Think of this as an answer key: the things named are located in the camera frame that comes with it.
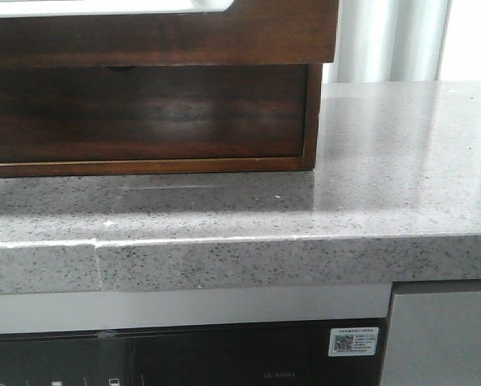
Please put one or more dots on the dark wooden drawer cabinet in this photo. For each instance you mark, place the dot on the dark wooden drawer cabinet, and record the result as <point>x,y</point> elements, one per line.
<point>315,120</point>

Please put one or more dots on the black built-in appliance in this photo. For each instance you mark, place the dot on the black built-in appliance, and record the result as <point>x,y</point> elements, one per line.
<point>257,336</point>

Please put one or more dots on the grey cabinet door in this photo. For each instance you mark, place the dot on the grey cabinet door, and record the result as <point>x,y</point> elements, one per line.
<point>434,334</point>

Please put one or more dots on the dark wooden drawer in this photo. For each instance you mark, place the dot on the dark wooden drawer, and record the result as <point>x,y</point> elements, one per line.
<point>248,32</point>
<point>184,116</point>

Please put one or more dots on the white QR code sticker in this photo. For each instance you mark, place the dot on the white QR code sticker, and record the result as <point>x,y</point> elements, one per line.
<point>353,341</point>

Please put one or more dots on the white sheer curtain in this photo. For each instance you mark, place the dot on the white sheer curtain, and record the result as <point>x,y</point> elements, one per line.
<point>380,41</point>

